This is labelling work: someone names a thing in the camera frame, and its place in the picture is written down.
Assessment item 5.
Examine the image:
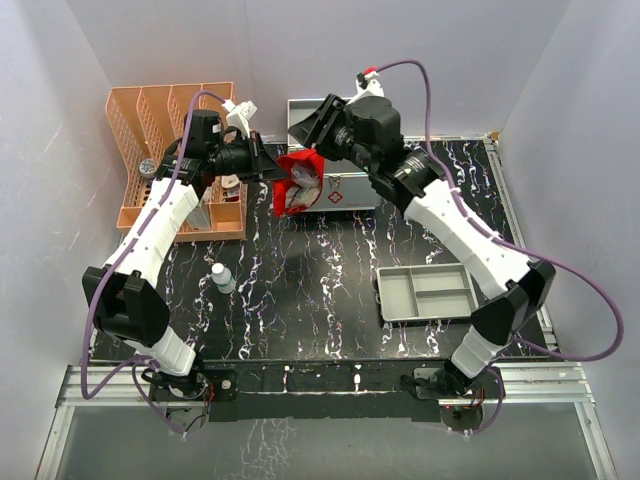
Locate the round blue white tin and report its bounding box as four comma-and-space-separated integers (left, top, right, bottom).
138, 158, 156, 180

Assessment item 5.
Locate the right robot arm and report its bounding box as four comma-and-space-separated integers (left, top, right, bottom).
288, 94, 556, 397

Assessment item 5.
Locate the clear bottle white cap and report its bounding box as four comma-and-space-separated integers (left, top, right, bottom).
211, 263, 236, 294

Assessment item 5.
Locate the red first aid pouch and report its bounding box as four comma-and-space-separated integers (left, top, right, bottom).
273, 149, 325, 217

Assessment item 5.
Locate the grey plastic tray insert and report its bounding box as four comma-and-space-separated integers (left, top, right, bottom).
376, 263, 479, 325

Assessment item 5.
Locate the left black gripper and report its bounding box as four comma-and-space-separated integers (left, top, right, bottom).
209, 131, 288, 185

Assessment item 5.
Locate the orange plastic file organizer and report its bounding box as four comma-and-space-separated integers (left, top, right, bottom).
105, 81, 248, 242

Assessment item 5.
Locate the silver metal medicine case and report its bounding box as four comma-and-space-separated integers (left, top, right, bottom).
287, 98, 382, 212

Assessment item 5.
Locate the aluminium frame rail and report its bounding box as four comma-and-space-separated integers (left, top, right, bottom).
36, 360, 616, 479

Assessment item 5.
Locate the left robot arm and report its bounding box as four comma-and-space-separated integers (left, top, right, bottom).
82, 101, 285, 399

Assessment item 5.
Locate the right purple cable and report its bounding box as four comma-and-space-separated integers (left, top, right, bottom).
369, 59, 626, 439

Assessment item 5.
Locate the white oval card package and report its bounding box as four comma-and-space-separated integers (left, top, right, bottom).
221, 175, 242, 202

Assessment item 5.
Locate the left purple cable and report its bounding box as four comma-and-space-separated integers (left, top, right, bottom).
79, 89, 231, 441

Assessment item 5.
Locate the grey stationery box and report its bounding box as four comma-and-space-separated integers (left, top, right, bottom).
186, 199, 211, 231

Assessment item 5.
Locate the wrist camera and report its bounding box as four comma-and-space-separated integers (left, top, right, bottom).
348, 67, 384, 104
222, 99, 257, 139

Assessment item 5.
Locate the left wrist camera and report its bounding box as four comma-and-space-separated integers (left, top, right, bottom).
222, 99, 257, 139

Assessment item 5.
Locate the blue bandage packet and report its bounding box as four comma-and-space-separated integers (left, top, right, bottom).
291, 163, 320, 188

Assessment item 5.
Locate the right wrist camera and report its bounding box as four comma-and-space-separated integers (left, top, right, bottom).
348, 67, 384, 104

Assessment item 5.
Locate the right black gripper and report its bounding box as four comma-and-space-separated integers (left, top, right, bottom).
290, 96, 377, 176

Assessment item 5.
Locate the purple cable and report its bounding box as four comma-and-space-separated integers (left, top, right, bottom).
79, 89, 231, 441
369, 59, 626, 439

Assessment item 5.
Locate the cotton swab packet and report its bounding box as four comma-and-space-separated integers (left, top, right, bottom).
285, 186, 321, 209

